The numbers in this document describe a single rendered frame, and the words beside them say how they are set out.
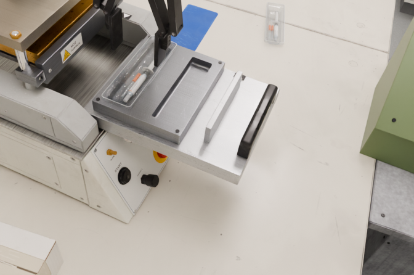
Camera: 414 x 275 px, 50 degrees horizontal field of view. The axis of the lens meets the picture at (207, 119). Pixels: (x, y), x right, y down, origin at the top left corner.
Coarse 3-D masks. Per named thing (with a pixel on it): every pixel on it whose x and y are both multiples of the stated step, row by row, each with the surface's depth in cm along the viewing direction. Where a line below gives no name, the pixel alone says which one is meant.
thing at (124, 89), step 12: (144, 48) 84; (168, 48) 85; (132, 60) 82; (144, 60) 82; (132, 72) 80; (144, 72) 80; (120, 84) 77; (132, 84) 78; (144, 84) 78; (108, 96) 75; (120, 96) 76; (132, 96) 76
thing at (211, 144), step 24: (240, 72) 81; (216, 96) 82; (240, 96) 83; (96, 120) 78; (216, 120) 74; (240, 120) 79; (264, 120) 80; (144, 144) 77; (168, 144) 74; (192, 144) 75; (216, 144) 75; (216, 168) 73; (240, 168) 73
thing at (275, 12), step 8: (272, 8) 136; (280, 8) 136; (272, 16) 133; (280, 16) 133; (272, 24) 130; (280, 24) 131; (272, 32) 128; (280, 32) 128; (272, 40) 126; (280, 40) 126
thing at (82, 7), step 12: (84, 0) 83; (72, 12) 80; (84, 12) 81; (60, 24) 78; (72, 24) 79; (48, 36) 75; (60, 36) 77; (0, 48) 75; (36, 48) 73; (48, 48) 75
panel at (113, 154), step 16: (96, 144) 79; (112, 144) 82; (128, 144) 86; (96, 160) 79; (112, 160) 82; (128, 160) 86; (144, 160) 91; (160, 160) 96; (112, 176) 83; (128, 192) 87; (144, 192) 91; (128, 208) 87
